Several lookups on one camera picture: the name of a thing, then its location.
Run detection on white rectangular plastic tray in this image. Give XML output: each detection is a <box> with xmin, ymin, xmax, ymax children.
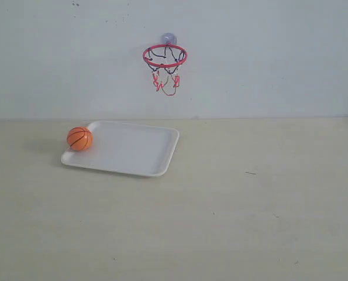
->
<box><xmin>61</xmin><ymin>121</ymin><xmax>180</xmax><ymax>177</ymax></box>

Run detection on red mini basketball hoop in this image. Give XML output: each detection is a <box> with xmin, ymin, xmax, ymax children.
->
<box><xmin>142</xmin><ymin>43</ymin><xmax>188</xmax><ymax>97</ymax></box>

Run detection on clear suction cup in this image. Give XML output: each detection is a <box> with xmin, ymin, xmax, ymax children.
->
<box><xmin>160</xmin><ymin>33</ymin><xmax>177</xmax><ymax>45</ymax></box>

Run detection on small orange basketball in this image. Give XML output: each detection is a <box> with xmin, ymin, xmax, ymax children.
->
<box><xmin>66</xmin><ymin>126</ymin><xmax>93</xmax><ymax>151</ymax></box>

